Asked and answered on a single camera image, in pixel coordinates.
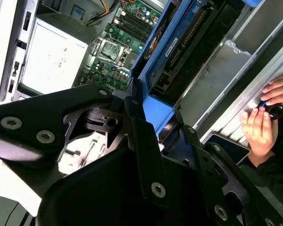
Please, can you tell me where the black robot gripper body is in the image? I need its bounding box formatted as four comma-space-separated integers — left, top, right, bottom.
36, 148, 258, 226

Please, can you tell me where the person's right hand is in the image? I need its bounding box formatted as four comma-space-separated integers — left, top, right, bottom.
242, 107, 278, 156

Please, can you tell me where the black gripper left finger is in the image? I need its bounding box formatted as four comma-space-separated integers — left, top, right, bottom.
0, 79, 172, 208

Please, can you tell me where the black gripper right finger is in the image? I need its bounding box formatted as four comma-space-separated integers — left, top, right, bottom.
159, 108, 283, 226

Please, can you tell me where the round black blue-ringed tool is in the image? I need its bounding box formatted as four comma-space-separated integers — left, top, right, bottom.
258, 101, 283, 121

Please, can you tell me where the person's left hand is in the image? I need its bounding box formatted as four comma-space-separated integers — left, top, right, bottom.
261, 74, 283, 106

